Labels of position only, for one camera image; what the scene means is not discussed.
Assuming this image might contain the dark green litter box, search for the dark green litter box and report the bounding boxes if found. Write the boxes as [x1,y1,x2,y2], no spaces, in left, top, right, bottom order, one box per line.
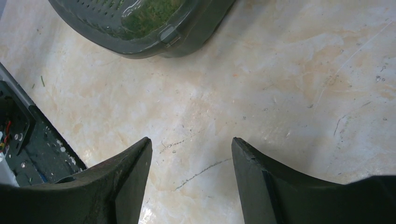
[50,0,234,59]

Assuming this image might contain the aluminium frame rail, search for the aluminium frame rail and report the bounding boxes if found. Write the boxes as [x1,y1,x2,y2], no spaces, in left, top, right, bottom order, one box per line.
[0,63,35,107]

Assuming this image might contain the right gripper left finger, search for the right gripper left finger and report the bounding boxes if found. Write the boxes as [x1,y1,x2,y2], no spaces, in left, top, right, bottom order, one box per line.
[0,137,153,224]

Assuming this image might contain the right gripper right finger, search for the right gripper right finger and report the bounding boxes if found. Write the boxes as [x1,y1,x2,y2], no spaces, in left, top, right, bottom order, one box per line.
[231,138,396,224]

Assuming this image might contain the green litter pellets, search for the green litter pellets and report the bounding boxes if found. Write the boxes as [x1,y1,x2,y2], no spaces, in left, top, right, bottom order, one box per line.
[121,0,183,39]

